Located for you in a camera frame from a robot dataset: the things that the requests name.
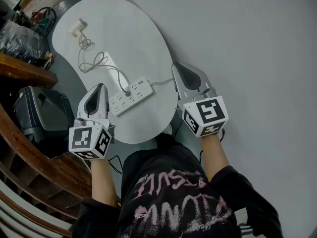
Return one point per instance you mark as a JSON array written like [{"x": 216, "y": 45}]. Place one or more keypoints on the person's black printed shirt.
[{"x": 178, "y": 202}]

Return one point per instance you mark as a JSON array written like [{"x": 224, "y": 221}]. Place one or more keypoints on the person's right forearm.
[{"x": 214, "y": 157}]

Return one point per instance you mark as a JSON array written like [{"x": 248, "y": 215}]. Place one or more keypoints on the cream hair dryer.
[{"x": 75, "y": 30}]

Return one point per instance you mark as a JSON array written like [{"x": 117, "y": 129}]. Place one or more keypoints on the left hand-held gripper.
[{"x": 81, "y": 139}]

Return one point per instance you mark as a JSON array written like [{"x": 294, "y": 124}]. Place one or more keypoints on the plastic-wrapped pallet load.
[{"x": 21, "y": 42}]

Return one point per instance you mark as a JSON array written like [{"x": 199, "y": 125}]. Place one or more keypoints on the person's left forearm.
[{"x": 102, "y": 182}]

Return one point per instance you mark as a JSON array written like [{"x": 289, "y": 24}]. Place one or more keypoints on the black and grey machine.
[{"x": 44, "y": 118}]

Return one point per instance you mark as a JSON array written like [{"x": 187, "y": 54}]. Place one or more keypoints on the red and black tool pile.
[{"x": 44, "y": 18}]

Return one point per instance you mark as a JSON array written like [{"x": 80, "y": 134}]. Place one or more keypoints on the white ribbed table pedestal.
[{"x": 168, "y": 131}]

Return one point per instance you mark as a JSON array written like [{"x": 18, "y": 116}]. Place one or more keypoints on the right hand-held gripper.
[{"x": 210, "y": 113}]

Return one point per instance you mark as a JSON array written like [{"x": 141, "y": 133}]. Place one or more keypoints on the white power strip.
[{"x": 140, "y": 92}]

